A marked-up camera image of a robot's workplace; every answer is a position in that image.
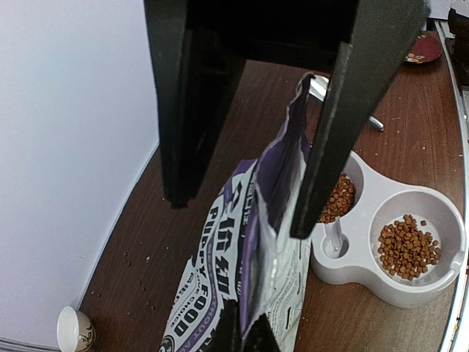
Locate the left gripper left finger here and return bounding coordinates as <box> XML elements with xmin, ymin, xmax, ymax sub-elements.
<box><xmin>199</xmin><ymin>300</ymin><xmax>241</xmax><ymax>352</ymax></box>

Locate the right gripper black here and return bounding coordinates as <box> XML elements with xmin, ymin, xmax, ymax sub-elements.
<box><xmin>144</xmin><ymin>0</ymin><xmax>358</xmax><ymax>208</ymax></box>

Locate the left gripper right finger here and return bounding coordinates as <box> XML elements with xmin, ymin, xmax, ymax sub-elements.
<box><xmin>243</xmin><ymin>314</ymin><xmax>280</xmax><ymax>352</ymax></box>

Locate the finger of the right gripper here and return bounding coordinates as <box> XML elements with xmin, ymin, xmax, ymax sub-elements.
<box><xmin>290</xmin><ymin>1</ymin><xmax>429</xmax><ymax>239</ymax></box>

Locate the metal food scoop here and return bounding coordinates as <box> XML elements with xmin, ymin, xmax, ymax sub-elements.
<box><xmin>309</xmin><ymin>76</ymin><xmax>385</xmax><ymax>132</ymax></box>

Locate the purple puppy food bag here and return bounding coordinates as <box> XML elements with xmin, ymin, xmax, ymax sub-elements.
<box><xmin>160</xmin><ymin>74</ymin><xmax>311</xmax><ymax>351</ymax></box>

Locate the grey double pet bowl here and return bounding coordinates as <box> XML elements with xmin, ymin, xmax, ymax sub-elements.
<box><xmin>311</xmin><ymin>153</ymin><xmax>467</xmax><ymax>309</ymax></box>

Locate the red floral plate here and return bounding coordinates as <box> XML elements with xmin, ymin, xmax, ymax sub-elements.
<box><xmin>405</xmin><ymin>33</ymin><xmax>443</xmax><ymax>64</ymax></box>

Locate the small white round bowl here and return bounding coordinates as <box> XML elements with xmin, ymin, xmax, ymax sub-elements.
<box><xmin>56</xmin><ymin>307</ymin><xmax>96</xmax><ymax>352</ymax></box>

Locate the kibble in far bowl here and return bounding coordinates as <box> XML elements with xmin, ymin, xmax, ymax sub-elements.
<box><xmin>318</xmin><ymin>172</ymin><xmax>356</xmax><ymax>224</ymax></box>

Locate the kibble in bowl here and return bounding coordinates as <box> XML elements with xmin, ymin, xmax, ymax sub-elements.
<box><xmin>318</xmin><ymin>172</ymin><xmax>356</xmax><ymax>224</ymax></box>
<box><xmin>377</xmin><ymin>214</ymin><xmax>441</xmax><ymax>281</ymax></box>

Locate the kibble in near bowl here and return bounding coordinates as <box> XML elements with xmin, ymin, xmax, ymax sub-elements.
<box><xmin>377</xmin><ymin>214</ymin><xmax>441</xmax><ymax>281</ymax></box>

